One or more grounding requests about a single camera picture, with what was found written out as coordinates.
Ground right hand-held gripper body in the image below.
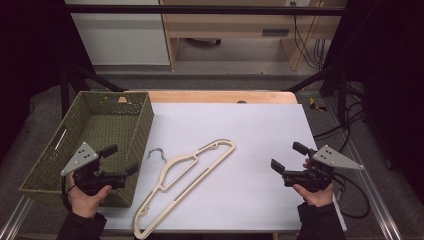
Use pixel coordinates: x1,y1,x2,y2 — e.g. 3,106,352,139
282,144,364,193

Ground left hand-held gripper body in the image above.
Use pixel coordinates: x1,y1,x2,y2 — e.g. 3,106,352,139
60,141,128,197

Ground green woven basket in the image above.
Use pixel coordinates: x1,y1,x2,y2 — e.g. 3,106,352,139
19,90,155,208

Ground beige clothes hanger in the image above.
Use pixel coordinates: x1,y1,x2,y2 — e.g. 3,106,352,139
132,138,237,240

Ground person's right hand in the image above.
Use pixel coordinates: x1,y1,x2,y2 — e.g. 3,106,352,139
292,182,335,208

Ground person's left hand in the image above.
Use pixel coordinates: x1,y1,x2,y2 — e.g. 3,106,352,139
68,174,113,219

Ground white sheet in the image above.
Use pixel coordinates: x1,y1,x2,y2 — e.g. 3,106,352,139
99,102,348,233

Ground yellow and black tool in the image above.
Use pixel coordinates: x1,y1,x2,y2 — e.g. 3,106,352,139
308,97,328,113

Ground black metal stand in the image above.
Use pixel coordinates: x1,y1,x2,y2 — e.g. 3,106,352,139
59,62,125,118
286,64,349,128

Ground dark curtain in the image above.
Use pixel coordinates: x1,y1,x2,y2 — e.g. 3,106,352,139
0,0,96,163
324,0,424,201

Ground white cabinet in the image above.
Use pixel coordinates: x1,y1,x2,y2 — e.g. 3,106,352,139
64,0,171,66

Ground black metal crossbar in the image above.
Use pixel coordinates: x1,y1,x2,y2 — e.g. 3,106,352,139
64,4,348,16

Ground black floor cables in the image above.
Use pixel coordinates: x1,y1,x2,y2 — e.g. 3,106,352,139
313,81,368,154

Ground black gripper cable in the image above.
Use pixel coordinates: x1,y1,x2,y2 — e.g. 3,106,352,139
333,172,372,220
60,175,76,213

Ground aluminium rail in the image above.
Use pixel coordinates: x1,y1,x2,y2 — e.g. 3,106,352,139
0,195,34,240
324,98,403,240

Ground bundle of black cables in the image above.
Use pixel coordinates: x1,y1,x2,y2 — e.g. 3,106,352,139
289,1,327,71

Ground grey drawer handle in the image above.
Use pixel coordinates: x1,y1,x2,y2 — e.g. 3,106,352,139
262,28,290,37

